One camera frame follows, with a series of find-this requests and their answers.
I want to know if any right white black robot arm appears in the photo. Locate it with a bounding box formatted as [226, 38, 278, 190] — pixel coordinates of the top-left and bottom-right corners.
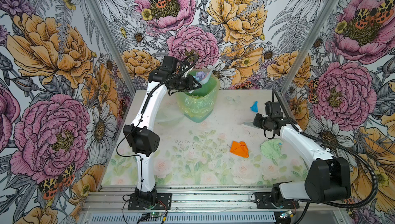
[253, 101, 351, 207]

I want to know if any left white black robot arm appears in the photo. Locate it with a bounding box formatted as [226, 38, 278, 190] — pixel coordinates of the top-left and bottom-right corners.
[123, 54, 202, 209]

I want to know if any purple crumpled paper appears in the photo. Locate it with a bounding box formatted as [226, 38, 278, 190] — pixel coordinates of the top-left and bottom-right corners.
[195, 71, 206, 82]

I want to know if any large orange crumpled paper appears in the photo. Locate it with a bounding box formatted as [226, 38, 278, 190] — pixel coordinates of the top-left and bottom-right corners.
[230, 141, 249, 158]

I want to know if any dark blue paper scrap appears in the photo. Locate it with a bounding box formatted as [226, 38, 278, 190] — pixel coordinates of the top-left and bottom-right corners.
[250, 101, 258, 113]

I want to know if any green paper scrap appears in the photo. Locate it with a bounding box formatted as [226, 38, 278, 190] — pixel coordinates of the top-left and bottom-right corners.
[260, 139, 287, 165]

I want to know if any yellow plastic bin liner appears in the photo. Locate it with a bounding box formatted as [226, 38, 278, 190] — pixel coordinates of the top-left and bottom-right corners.
[175, 68, 221, 120]

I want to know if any green trash bin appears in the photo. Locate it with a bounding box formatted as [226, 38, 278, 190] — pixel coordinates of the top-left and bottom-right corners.
[175, 69, 220, 123]

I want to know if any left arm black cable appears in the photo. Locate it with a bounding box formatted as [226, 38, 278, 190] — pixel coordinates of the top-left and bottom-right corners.
[115, 53, 200, 158]

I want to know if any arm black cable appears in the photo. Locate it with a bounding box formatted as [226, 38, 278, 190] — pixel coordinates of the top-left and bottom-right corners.
[115, 53, 200, 158]
[271, 89, 379, 209]

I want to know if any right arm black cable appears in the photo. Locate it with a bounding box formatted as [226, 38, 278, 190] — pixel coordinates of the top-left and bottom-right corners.
[271, 89, 379, 209]

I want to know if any left aluminium corner post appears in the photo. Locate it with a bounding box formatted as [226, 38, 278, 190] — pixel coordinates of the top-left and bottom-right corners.
[85, 0, 136, 97]

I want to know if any aluminium corner post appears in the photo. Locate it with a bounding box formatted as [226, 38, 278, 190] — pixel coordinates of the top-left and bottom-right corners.
[85, 0, 136, 97]
[279, 0, 339, 95]

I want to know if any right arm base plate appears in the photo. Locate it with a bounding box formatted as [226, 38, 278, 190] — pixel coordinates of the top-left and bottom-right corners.
[250, 192, 300, 209]

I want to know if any aluminium front rail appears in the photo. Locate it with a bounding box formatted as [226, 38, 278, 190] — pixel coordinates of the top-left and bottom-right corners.
[80, 185, 343, 215]

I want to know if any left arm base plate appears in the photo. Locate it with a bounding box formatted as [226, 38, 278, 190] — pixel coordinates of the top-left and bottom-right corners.
[127, 193, 172, 211]

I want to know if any right aluminium corner post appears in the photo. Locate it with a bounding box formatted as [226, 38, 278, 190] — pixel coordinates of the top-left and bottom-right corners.
[279, 0, 339, 95]

